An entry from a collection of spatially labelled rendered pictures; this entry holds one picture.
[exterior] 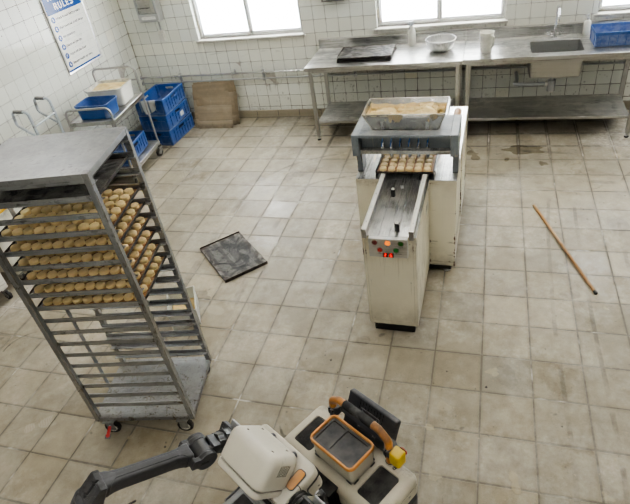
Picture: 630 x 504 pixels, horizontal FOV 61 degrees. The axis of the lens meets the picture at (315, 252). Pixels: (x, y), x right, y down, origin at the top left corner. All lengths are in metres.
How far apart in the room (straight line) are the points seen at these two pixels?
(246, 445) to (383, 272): 1.96
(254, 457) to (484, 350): 2.30
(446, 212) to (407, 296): 0.75
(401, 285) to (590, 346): 1.27
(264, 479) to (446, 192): 2.64
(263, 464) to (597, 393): 2.40
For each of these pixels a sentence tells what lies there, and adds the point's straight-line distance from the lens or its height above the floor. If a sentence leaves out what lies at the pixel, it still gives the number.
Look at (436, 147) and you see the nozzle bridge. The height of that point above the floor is 1.05.
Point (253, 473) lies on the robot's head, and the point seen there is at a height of 1.28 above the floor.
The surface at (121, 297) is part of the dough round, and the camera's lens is 2.99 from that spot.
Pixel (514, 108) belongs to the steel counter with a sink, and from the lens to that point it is 6.50.
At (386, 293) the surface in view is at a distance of 3.61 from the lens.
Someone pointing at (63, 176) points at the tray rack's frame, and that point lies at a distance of 2.54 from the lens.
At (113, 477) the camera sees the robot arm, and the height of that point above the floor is 1.35.
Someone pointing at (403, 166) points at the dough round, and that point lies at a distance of 3.91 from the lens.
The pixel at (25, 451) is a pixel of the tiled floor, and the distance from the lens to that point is 4.06.
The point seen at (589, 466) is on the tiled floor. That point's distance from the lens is 3.37.
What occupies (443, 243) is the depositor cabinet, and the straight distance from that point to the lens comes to 4.16.
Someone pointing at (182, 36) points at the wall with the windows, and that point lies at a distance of 7.62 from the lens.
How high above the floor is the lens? 2.77
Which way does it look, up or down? 36 degrees down
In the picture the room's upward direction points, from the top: 10 degrees counter-clockwise
